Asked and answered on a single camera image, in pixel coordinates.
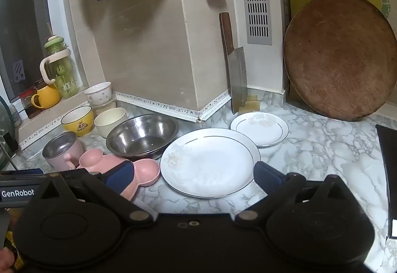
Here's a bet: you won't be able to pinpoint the pink steel-lined cup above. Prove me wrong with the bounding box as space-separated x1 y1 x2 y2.
42 131 86 172

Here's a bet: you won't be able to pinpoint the person's left hand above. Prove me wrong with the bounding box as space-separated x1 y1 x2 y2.
0 246 15 270

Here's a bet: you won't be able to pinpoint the stainless steel bowl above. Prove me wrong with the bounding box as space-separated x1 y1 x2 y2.
105 114 180 159

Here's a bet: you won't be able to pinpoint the white window frame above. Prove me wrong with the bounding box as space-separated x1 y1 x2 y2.
45 0 90 90

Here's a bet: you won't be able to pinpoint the glass pot lid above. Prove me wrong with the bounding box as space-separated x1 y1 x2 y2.
0 94 17 168

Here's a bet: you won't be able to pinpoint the cream bowl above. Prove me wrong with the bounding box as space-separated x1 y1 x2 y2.
94 107 128 139

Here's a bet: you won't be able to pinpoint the black gas stove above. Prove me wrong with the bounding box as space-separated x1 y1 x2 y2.
375 124 397 241

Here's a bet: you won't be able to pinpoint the white floral bowl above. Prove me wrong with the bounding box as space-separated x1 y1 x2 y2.
84 81 112 106

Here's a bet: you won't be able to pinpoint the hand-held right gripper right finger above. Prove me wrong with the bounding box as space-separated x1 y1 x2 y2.
234 161 357 227

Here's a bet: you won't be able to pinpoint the small white plate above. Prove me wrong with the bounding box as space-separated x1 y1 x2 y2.
230 112 290 147

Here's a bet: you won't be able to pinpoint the wooden-handled cleaver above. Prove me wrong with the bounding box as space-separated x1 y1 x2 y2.
219 12 249 115

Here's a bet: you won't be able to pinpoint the pale yellow sponge pieces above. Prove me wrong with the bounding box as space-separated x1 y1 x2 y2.
237 94 263 115

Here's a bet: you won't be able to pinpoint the pink divided plate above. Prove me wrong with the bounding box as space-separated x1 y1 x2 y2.
76 149 161 199

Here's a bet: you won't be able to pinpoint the green glass jar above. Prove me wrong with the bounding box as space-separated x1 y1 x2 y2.
40 35 79 99

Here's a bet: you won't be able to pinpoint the yellow mug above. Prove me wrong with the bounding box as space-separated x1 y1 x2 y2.
31 84 61 110

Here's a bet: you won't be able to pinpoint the yellow printed bowl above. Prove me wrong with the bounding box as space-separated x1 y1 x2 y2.
60 105 94 137

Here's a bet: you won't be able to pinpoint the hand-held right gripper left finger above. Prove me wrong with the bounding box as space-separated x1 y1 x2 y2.
29 163 157 228

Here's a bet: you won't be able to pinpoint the round wooden chopping board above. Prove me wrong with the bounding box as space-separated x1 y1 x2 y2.
283 0 397 121

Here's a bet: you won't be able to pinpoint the dark brown box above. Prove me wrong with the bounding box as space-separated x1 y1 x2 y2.
20 79 47 120

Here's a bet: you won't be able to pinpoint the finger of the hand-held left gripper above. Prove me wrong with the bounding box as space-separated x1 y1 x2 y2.
0 168 45 176

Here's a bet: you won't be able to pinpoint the clear plastic container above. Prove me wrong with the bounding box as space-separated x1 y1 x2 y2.
93 99 118 117

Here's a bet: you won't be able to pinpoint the large white plate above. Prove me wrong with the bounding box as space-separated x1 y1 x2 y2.
160 128 261 198

